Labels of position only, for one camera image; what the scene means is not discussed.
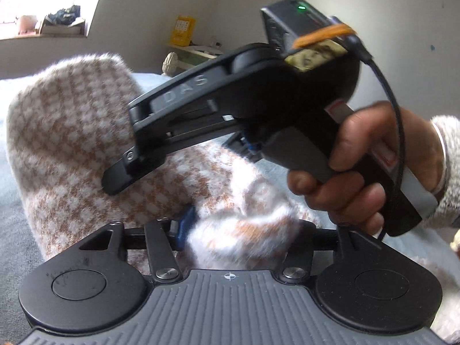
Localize silver bracelet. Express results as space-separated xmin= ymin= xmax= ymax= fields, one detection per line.
xmin=431 ymin=121 xmax=449 ymax=197

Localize pink pot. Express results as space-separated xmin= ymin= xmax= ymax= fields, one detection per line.
xmin=17 ymin=15 xmax=39 ymax=37

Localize yellow box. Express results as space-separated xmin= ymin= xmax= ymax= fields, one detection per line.
xmin=169 ymin=15 xmax=197 ymax=47

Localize white and green desk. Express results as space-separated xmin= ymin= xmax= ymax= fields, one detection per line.
xmin=165 ymin=41 xmax=231 ymax=77

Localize beige houndstooth knit cardigan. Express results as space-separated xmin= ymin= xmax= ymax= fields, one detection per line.
xmin=6 ymin=53 xmax=460 ymax=344

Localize dark clothes in box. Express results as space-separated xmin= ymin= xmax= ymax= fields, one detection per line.
xmin=47 ymin=5 xmax=82 ymax=26

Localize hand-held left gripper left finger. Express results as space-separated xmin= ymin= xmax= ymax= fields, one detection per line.
xmin=79 ymin=206 xmax=196 ymax=284

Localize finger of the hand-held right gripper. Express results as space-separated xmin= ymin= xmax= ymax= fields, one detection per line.
xmin=101 ymin=145 xmax=169 ymax=197

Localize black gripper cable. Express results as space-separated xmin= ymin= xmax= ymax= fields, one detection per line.
xmin=331 ymin=16 xmax=407 ymax=240

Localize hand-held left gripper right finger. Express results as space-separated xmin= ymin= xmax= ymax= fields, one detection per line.
xmin=275 ymin=222 xmax=378 ymax=284

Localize open cardboard box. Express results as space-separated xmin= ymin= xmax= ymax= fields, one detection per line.
xmin=36 ymin=16 xmax=87 ymax=37

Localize person's right hand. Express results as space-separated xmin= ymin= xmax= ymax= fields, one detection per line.
xmin=287 ymin=100 xmax=448 ymax=237

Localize person's right forearm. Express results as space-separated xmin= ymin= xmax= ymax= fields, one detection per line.
xmin=424 ymin=115 xmax=460 ymax=229

